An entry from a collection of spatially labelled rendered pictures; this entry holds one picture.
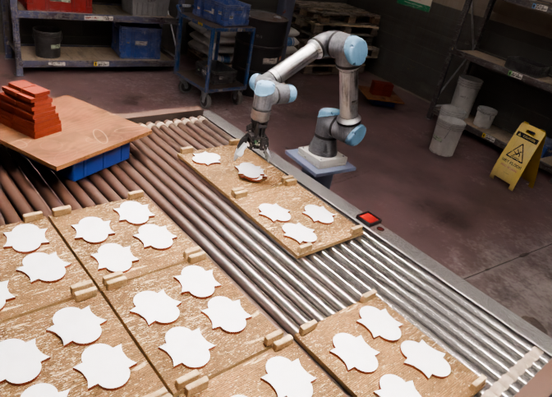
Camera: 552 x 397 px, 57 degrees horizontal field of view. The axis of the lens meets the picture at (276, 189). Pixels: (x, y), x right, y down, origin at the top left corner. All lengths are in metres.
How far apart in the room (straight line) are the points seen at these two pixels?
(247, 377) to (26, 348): 0.53
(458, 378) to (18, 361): 1.12
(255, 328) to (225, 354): 0.13
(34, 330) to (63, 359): 0.13
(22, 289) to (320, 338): 0.83
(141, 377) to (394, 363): 0.67
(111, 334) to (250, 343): 0.36
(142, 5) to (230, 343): 5.20
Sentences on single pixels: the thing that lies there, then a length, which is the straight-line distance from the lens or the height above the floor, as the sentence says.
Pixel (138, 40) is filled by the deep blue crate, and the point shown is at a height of 0.36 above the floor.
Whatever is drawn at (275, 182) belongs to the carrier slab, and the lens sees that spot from 2.17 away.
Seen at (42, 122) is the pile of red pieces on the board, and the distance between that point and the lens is 2.11.
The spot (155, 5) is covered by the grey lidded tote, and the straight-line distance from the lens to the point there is 6.31.
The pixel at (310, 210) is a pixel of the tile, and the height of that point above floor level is 0.95.
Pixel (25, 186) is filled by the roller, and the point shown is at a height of 0.92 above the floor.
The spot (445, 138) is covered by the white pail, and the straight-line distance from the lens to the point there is 5.59.
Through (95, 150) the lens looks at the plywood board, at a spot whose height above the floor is 1.04.
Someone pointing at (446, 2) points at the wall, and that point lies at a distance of 7.41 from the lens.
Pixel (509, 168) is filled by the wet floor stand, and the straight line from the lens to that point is 5.41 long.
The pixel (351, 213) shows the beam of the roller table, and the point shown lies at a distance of 2.12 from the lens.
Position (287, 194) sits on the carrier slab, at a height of 0.94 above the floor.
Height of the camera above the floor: 1.94
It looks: 29 degrees down
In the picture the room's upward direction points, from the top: 12 degrees clockwise
